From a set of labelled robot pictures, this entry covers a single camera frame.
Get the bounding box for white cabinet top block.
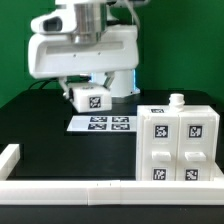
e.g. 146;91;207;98
69;83;112;113

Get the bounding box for white U-shaped boundary frame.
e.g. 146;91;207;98
0;144;224;205

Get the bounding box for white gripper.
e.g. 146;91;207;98
28;11;139;100

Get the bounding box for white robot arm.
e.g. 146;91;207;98
28;0;151;83

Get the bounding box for white cabinet body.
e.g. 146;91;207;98
136;94;220;181

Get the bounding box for white marker base plate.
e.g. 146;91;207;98
67;116;136;132

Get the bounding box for black cable bundle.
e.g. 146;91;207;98
27;77;91;91

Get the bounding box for white cabinet door panel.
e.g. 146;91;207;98
136;112;179;181

